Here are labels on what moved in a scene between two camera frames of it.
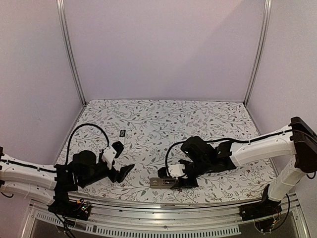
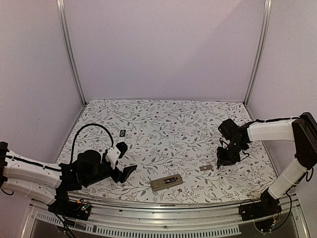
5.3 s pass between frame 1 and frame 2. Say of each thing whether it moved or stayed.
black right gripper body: moved
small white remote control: stayed
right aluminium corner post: stayed
